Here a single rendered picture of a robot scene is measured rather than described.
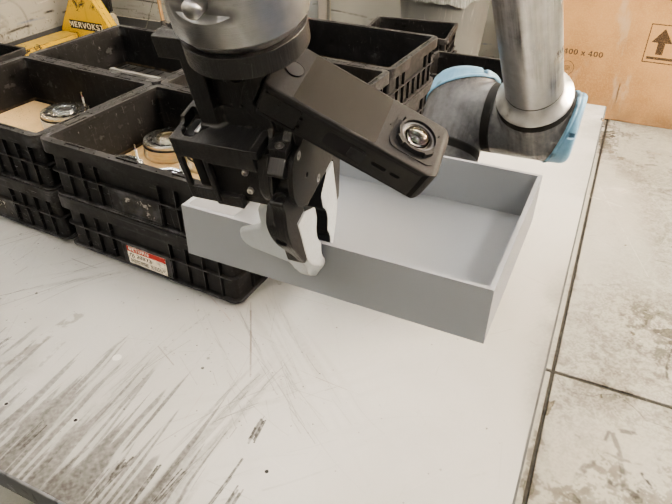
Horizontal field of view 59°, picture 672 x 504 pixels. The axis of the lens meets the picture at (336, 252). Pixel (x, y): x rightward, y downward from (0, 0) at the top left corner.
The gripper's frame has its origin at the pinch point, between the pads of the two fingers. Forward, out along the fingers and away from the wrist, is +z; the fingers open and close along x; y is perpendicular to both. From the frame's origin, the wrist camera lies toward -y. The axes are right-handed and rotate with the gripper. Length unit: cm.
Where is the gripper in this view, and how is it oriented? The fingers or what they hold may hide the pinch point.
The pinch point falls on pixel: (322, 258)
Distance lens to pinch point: 46.9
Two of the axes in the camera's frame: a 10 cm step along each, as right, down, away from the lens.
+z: 1.0, 6.3, 7.7
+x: -3.5, 7.5, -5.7
